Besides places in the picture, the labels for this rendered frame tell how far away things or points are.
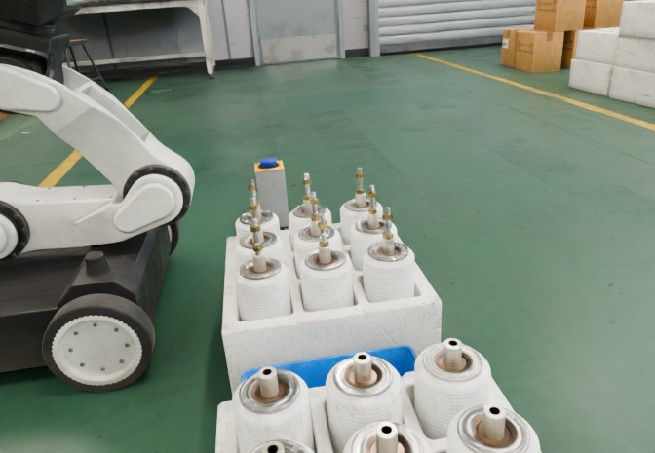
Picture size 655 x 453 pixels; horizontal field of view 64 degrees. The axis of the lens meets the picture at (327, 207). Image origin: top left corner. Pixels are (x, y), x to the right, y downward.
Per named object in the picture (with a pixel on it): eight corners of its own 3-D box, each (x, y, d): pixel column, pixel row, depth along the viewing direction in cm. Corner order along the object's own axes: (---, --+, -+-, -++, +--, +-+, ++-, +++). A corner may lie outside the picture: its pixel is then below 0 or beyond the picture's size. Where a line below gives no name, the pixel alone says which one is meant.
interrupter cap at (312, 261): (311, 276, 91) (311, 272, 90) (299, 257, 97) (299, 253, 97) (352, 266, 93) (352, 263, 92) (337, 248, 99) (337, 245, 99)
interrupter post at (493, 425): (486, 444, 55) (488, 421, 54) (478, 428, 57) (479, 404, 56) (508, 440, 55) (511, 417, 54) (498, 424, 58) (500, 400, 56)
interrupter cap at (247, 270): (237, 283, 90) (236, 279, 90) (242, 262, 97) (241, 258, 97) (281, 280, 90) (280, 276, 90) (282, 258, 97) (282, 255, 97)
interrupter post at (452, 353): (446, 371, 66) (447, 350, 65) (440, 359, 68) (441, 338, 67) (464, 368, 66) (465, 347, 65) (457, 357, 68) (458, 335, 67)
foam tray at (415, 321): (235, 415, 95) (221, 333, 88) (236, 300, 131) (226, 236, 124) (440, 381, 100) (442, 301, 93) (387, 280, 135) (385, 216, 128)
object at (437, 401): (427, 501, 69) (429, 394, 62) (405, 443, 78) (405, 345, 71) (495, 487, 70) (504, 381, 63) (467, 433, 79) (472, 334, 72)
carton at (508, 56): (531, 61, 469) (534, 26, 457) (546, 64, 447) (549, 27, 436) (500, 64, 466) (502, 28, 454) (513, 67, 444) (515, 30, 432)
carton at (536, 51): (560, 70, 414) (564, 30, 403) (531, 73, 411) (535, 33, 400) (541, 65, 441) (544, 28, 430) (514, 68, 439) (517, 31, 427)
